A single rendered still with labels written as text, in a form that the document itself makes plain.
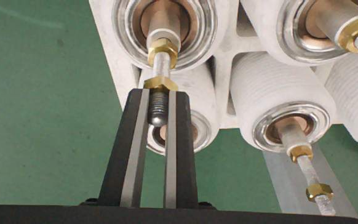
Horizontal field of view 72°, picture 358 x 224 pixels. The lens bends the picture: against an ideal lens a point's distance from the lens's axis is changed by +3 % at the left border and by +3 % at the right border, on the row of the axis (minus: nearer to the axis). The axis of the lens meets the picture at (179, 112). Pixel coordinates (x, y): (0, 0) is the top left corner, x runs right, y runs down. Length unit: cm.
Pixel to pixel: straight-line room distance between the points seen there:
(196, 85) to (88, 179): 67
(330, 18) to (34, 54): 50
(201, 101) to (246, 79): 7
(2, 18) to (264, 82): 45
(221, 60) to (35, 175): 74
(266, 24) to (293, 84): 8
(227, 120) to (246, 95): 9
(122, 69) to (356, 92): 26
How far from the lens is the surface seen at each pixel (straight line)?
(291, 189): 40
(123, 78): 30
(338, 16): 19
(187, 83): 25
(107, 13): 19
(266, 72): 27
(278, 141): 29
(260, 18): 20
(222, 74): 30
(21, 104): 67
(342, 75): 34
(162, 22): 16
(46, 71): 58
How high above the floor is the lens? 42
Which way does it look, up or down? 46 degrees down
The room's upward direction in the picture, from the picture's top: 179 degrees clockwise
